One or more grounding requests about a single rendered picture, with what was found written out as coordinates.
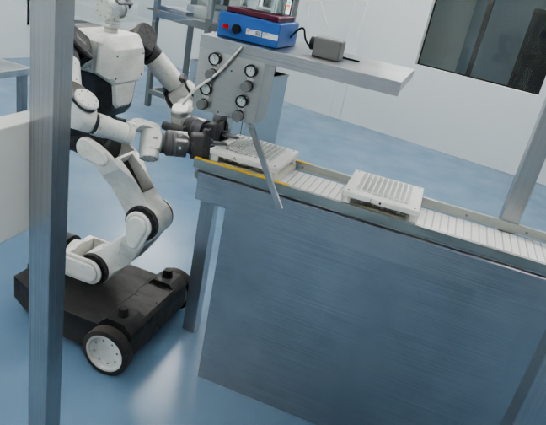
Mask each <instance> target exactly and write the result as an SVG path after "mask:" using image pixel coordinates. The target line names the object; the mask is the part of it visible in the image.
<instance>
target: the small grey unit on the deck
mask: <svg viewBox="0 0 546 425"><path fill-rule="evenodd" d="M345 44H346V41H345V40H340V39H335V38H332V37H328V36H324V35H318V36H312V37H311V39H310V41H309V46H308V47H309V49H310V50H313V51H312V56H315V57H319V58H323V59H326V60H330V61H334V62H338V61H340V60H342V58H343V55H344V51H345Z"/></svg>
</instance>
